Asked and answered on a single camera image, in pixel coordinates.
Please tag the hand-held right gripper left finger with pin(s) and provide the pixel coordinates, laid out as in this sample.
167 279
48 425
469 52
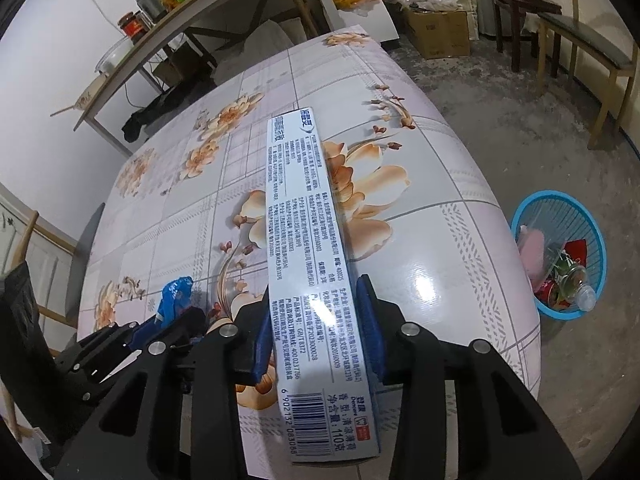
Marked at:
262 345

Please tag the red drink can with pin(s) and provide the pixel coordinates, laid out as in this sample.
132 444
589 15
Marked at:
547 292

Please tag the grey refrigerator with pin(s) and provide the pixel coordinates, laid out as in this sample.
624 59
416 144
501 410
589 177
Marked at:
487 0

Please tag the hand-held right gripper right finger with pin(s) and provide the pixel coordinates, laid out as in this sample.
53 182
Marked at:
372 335

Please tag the blue plastic wrapper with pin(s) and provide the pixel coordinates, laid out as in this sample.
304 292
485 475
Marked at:
175 295

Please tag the glass bowl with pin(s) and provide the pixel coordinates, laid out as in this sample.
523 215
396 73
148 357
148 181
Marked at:
114 55

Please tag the wooden chair dark seat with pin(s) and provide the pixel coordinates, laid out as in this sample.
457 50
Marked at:
585 35

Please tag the green label plastic bottle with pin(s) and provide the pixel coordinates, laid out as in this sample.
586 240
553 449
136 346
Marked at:
575 280

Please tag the grey pillow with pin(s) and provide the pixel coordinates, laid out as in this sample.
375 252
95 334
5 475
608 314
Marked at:
275 35

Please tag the black seat wooden chair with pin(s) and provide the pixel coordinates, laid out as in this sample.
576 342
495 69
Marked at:
92 230

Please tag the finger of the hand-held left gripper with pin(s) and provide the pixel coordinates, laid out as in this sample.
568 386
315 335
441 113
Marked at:
185 325
145 336

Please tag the pink sponge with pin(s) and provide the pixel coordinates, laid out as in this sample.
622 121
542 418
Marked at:
531 252

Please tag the blue white toothpaste box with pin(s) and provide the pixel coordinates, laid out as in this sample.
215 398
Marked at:
310 260

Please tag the dark red sauce jar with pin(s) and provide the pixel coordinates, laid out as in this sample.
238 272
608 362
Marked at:
134 25

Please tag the blue plastic wastebasket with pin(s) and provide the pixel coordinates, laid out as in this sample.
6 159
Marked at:
597 255

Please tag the ceramic bowl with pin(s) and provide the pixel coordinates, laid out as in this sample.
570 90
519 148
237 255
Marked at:
91 92

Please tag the wooden spoon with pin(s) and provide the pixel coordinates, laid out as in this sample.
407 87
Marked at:
65 109

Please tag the brown cardboard box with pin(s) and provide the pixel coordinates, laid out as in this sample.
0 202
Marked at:
440 32
175 65

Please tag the black cloth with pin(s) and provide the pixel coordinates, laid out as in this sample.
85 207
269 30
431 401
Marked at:
142 120

